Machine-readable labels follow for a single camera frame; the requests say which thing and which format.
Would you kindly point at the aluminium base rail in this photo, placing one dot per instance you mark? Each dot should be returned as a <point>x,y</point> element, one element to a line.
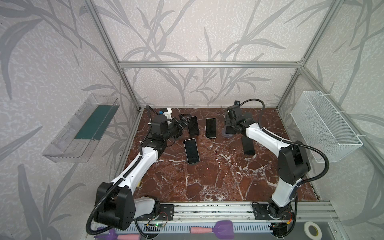
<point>243,212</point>

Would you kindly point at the white tape roll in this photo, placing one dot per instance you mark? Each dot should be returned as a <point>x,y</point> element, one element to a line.
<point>313,231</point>

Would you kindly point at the purple pink toy fork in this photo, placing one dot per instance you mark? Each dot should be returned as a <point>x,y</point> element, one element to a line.
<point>112,235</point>

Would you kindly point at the smartphone on white stand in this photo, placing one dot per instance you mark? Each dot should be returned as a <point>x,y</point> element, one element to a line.
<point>211,128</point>

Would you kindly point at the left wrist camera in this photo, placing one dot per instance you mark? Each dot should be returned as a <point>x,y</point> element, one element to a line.
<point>166,112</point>

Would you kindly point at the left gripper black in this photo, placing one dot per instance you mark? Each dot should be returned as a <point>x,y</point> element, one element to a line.
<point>182,124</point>

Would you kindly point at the purple pink toy spatula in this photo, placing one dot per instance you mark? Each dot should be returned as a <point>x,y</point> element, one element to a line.
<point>223,230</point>

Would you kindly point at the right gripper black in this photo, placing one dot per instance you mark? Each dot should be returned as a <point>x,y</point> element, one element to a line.
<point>231,126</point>

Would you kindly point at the white wire mesh basket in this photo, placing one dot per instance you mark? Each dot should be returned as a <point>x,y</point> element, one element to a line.
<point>323,127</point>

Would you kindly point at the black smartphone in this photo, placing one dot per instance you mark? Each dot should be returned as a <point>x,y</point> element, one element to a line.
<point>248,146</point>
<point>193,127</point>
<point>230,131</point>

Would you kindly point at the clear plastic wall shelf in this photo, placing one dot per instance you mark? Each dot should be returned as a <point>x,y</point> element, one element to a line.
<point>79,138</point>

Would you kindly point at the grey round phone stand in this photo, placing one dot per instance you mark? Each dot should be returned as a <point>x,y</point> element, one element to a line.
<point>225,135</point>

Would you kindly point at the large smartphone silver edge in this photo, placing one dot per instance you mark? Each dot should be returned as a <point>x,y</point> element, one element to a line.
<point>192,152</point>

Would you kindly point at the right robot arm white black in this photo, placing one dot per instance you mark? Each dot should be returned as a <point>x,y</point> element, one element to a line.
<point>293,162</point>

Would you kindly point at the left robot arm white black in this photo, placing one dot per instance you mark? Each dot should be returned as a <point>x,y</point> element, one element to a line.
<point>115,205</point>

